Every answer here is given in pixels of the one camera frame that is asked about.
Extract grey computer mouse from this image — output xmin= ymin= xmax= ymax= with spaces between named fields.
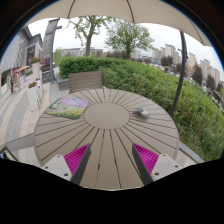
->
xmin=134 ymin=107 xmax=149 ymax=119

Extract white planter with flowers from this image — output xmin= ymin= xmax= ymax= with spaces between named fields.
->
xmin=27 ymin=81 xmax=41 ymax=111

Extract round slatted patio table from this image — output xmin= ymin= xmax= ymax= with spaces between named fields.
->
xmin=35 ymin=89 xmax=179 ymax=189

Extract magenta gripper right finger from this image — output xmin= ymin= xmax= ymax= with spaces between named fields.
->
xmin=132 ymin=143 xmax=182 ymax=185

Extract leafy tree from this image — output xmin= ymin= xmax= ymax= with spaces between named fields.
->
xmin=68 ymin=15 xmax=113 ymax=56
xmin=105 ymin=20 xmax=154 ymax=58

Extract curved dark umbrella pole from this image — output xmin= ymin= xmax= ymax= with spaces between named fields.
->
xmin=169 ymin=31 xmax=187 ymax=117

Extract right leafy tree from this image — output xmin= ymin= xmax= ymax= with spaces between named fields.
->
xmin=105 ymin=20 xmax=154 ymax=58

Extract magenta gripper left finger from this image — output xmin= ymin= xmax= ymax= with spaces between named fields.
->
xmin=42 ymin=144 xmax=91 ymax=185

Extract beige patio umbrella canopy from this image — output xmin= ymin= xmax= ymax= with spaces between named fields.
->
xmin=25 ymin=0 xmax=212 ymax=46

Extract green trimmed hedge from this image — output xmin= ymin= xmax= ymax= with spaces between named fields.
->
xmin=59 ymin=56 xmax=224 ymax=161

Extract tall grey sign pillar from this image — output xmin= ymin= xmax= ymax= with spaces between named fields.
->
xmin=42 ymin=19 xmax=61 ymax=83

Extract left leafy tree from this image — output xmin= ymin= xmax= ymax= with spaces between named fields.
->
xmin=68 ymin=15 xmax=113 ymax=56

